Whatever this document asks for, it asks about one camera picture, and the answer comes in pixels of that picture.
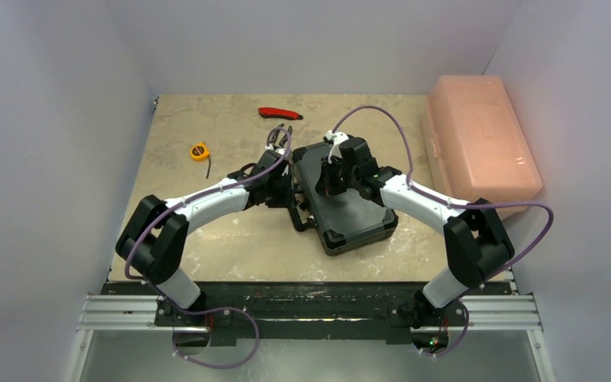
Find black poker set case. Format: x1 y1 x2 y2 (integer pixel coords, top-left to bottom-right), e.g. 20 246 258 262
287 142 399 256

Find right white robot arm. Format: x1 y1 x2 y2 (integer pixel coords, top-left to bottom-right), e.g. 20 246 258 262
317 133 515 324

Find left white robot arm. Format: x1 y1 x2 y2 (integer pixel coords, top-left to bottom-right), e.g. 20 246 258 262
115 149 290 325

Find black grey pliers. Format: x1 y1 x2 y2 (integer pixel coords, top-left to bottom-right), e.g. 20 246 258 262
266 123 293 154

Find red utility knife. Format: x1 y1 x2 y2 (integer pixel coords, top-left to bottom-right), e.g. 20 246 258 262
258 107 303 120

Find yellow tape measure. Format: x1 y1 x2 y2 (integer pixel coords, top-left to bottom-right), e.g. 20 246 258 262
189 142 212 179

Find pink plastic storage bin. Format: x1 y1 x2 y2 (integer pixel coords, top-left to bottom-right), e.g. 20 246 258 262
421 75 543 203

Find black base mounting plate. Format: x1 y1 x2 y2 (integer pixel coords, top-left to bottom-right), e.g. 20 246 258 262
99 280 512 348

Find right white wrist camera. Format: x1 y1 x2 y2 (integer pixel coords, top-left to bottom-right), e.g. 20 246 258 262
324 130 349 163

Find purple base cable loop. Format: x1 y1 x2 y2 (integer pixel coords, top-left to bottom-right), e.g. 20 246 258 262
172 307 262 369

